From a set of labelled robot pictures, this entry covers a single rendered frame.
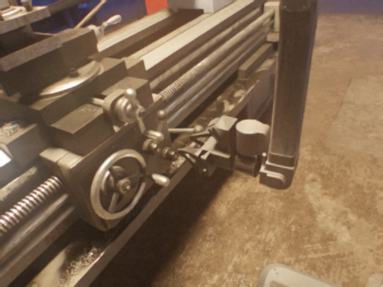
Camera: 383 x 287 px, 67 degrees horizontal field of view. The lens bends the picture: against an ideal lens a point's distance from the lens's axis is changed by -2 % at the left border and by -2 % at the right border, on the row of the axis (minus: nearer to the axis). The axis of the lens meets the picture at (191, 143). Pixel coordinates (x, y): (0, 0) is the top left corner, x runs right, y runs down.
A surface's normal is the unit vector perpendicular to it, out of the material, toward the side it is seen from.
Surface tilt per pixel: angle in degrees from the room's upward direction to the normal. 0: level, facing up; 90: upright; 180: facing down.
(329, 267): 0
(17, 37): 90
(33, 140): 90
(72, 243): 0
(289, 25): 94
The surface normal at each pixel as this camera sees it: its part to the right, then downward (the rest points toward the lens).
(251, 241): -0.14, -0.78
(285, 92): -0.49, 0.51
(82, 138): 0.83, 0.24
